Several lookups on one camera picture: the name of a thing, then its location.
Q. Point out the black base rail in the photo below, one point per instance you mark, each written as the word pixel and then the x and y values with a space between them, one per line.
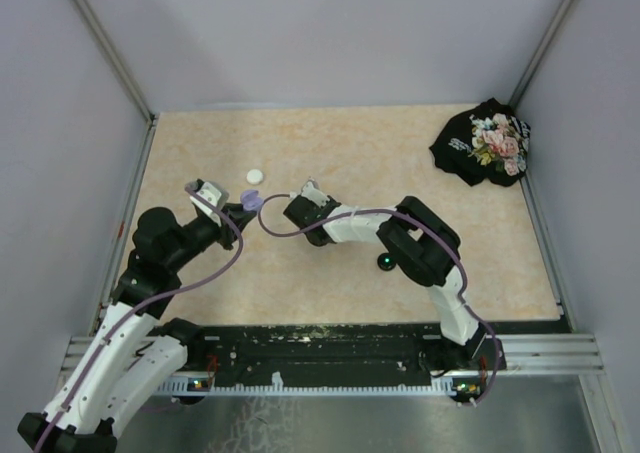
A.
pixel 308 356

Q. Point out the aluminium frame post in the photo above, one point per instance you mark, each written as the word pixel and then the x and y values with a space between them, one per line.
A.
pixel 558 19
pixel 113 58

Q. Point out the purple earbud case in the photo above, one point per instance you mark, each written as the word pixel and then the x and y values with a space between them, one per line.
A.
pixel 251 200

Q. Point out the black earbud case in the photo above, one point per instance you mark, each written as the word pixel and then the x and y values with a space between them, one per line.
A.
pixel 386 262

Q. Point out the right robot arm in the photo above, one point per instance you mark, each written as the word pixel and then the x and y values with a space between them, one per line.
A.
pixel 422 245

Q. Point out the black floral cloth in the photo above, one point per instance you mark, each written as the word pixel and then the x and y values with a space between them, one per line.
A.
pixel 487 142

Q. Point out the aluminium frame post right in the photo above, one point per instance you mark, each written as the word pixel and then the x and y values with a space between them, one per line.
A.
pixel 558 19

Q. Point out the white earbud case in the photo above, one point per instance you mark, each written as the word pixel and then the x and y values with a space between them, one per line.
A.
pixel 255 177

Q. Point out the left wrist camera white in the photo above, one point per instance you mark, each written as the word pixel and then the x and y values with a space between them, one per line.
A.
pixel 203 195

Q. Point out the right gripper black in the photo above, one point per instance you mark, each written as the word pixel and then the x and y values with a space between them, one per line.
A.
pixel 330 201

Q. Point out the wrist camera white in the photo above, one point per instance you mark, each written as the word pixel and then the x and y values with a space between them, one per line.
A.
pixel 313 193
pixel 203 195

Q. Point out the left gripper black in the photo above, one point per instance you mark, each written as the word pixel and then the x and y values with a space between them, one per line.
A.
pixel 237 214

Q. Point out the aluminium frame post left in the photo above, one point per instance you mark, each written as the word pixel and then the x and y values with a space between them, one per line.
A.
pixel 113 58

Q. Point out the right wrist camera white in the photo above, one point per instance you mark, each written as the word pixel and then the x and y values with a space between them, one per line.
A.
pixel 313 193

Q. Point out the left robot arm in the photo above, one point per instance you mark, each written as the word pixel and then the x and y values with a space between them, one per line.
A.
pixel 118 373

